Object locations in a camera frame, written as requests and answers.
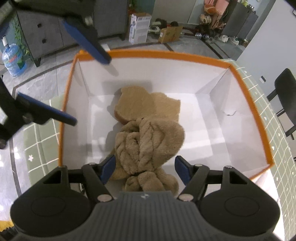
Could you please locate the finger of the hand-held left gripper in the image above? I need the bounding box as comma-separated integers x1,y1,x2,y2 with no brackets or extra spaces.
14,0,112,65
0,79,78,149

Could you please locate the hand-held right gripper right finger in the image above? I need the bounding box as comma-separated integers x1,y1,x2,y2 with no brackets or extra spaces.
174,155,252,202

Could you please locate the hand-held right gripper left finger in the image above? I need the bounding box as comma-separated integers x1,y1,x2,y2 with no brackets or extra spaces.
43,154,116,202

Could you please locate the tan fluffy towel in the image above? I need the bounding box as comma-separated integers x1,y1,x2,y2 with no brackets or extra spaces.
110,117,186,193

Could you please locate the orange box with white inside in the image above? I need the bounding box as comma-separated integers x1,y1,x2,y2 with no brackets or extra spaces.
59,49,275,193

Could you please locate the green leafy plant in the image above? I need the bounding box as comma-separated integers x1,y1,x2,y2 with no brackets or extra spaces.
13,13,31,61

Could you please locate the grey drawer cabinet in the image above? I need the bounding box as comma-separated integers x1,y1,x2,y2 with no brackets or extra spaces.
16,0,133,67

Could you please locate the blue water bottle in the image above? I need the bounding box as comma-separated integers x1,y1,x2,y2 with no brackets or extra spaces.
2,44,29,77

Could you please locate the white cardboard box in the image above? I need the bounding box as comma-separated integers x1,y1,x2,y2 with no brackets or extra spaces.
129,13,152,44

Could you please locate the flat beige plush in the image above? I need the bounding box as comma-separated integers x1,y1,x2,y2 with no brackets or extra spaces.
150,92,181,123

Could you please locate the toast-shaped beige plush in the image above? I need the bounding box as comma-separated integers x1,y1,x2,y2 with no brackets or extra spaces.
114,86,154,124

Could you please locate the brown cardboard box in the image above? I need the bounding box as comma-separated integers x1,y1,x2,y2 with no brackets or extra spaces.
158,25,184,44

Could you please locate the pile of bags and plush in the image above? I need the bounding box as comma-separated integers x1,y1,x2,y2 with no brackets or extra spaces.
199,0,230,29

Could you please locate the black chair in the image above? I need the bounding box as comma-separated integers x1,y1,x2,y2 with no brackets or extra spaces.
266,68,296,138

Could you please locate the pair of white shoes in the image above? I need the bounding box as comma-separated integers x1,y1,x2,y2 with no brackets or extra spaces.
219,34,239,45

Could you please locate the tall grey cabinet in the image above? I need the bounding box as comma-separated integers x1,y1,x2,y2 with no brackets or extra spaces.
228,2,259,41

